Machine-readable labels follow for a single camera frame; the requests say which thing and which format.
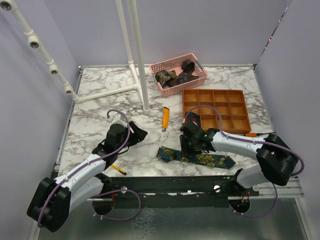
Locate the blue yellow floral tie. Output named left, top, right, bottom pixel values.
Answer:
left=156, top=146, right=236, bottom=170

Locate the orange compartment tray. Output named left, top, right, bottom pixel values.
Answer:
left=182, top=89, right=251, bottom=134

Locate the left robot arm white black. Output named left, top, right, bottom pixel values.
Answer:
left=26, top=121, right=148, bottom=232

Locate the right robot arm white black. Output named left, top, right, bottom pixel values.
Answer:
left=180, top=121, right=299, bottom=196

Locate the rolled dark red-patterned tie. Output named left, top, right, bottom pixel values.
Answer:
left=184, top=111, right=201, bottom=127

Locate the yellow black pencil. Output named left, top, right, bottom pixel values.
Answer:
left=111, top=164, right=127, bottom=175

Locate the orange utility knife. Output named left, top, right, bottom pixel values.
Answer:
left=162, top=107, right=170, bottom=132

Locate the dark blue-patterned tie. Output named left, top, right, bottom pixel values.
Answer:
left=168, top=72, right=199, bottom=87

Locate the pink plastic basket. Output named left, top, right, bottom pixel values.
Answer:
left=149, top=53, right=208, bottom=97

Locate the dark orange-patterned tie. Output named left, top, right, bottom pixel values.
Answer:
left=155, top=70, right=177, bottom=89

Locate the rolled brown tie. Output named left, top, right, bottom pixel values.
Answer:
left=181, top=59, right=195, bottom=74

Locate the white pvc pipe rack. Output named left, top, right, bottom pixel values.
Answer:
left=0, top=0, right=151, bottom=115

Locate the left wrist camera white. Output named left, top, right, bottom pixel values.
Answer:
left=111, top=113, right=127, bottom=128

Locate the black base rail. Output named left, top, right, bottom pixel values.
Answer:
left=92, top=175, right=259, bottom=208

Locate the orange handled screwdriver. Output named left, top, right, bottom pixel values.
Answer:
left=243, top=132, right=275, bottom=138

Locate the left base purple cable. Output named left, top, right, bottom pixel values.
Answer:
left=91, top=188, right=142, bottom=221

